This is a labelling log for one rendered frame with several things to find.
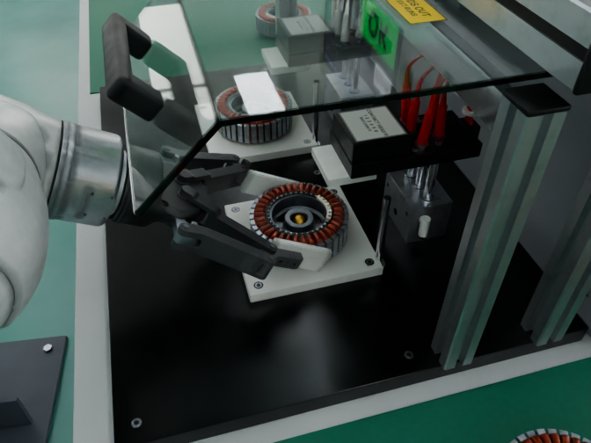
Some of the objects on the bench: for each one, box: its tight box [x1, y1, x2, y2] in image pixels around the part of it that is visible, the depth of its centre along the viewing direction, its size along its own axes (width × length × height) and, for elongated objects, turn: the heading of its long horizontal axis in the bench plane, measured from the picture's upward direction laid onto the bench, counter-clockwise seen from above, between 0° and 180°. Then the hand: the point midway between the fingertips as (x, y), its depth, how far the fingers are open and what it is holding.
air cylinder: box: [383, 168, 453, 243], centre depth 66 cm, size 5×8×6 cm
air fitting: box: [418, 215, 431, 240], centre depth 63 cm, size 1×1×3 cm
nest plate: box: [224, 185, 383, 302], centre depth 65 cm, size 15×15×1 cm
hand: (295, 221), depth 63 cm, fingers closed on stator, 11 cm apart
